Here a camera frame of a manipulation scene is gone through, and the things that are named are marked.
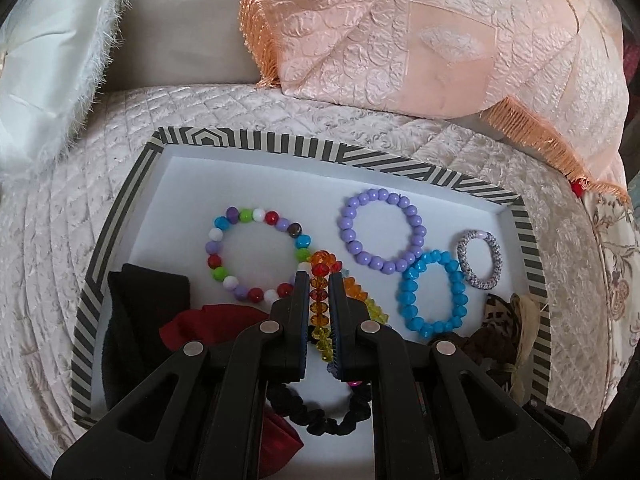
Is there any rainbow crystal bead bracelet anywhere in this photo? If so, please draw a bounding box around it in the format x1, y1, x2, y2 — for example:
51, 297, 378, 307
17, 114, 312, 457
290, 249, 391, 388

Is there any lilac woven hair tie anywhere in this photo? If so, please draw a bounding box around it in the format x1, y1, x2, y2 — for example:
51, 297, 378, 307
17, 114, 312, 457
457, 230, 503, 291

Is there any purple bead bracelet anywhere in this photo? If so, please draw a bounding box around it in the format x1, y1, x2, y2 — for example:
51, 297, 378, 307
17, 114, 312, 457
338, 188, 427, 275

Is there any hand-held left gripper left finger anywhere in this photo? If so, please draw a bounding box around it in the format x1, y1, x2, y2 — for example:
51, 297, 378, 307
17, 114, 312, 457
51, 271, 309, 480

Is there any black velvet hair bow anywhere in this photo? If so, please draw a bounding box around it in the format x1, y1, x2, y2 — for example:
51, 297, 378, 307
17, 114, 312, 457
102, 262, 193, 411

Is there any red velvet hair bow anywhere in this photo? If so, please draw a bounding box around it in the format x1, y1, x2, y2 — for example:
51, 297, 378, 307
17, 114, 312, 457
159, 304, 305, 466

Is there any floral cream cloth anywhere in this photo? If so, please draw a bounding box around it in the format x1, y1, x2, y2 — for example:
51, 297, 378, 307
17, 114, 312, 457
582, 180, 640, 351

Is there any peach fringed cushion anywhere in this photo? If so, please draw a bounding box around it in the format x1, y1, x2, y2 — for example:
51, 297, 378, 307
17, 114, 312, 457
239, 0, 631, 198

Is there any multicoloured round bead bracelet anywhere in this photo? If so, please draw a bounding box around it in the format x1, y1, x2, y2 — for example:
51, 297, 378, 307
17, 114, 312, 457
206, 206, 312, 303

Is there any brown scrunchie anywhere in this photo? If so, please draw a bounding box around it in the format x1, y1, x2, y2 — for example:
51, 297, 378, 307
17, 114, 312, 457
427, 332, 516, 366

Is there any black scrunchie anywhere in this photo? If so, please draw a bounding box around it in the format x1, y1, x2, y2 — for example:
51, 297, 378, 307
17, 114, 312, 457
265, 380, 373, 436

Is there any blue bead bracelet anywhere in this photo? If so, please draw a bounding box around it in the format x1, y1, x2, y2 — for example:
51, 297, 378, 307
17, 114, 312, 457
398, 250, 469, 339

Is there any striped cardboard box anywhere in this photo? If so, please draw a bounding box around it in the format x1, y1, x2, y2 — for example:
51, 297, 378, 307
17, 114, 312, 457
72, 126, 551, 423

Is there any leopard print hair bow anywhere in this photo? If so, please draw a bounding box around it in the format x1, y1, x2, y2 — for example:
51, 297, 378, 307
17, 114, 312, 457
482, 292, 543, 396

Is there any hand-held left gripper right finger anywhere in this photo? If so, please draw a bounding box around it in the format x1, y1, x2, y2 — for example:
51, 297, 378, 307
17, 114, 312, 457
327, 272, 581, 480

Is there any round white satin cushion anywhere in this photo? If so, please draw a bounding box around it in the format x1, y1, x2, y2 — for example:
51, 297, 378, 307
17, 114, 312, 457
0, 0, 132, 191

